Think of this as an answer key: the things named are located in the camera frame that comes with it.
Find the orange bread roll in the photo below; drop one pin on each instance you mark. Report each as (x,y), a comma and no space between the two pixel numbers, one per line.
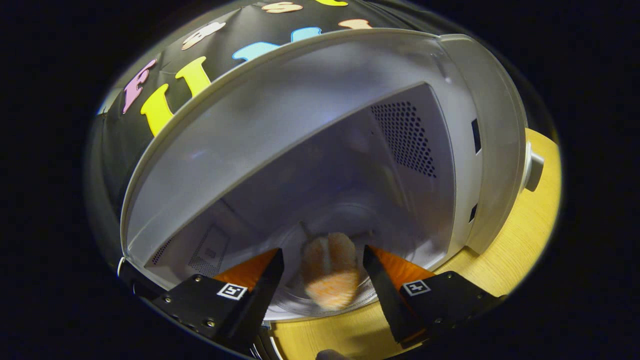
(330,272)

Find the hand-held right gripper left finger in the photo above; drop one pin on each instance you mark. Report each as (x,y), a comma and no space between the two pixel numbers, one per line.
(262,300)

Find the white microwave oven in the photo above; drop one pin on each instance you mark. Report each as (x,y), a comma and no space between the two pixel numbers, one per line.
(300,100)

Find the glass turntable plate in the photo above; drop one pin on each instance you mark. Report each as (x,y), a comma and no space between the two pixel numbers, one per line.
(292,304)

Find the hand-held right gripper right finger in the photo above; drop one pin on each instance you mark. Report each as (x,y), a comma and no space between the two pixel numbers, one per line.
(385,300)

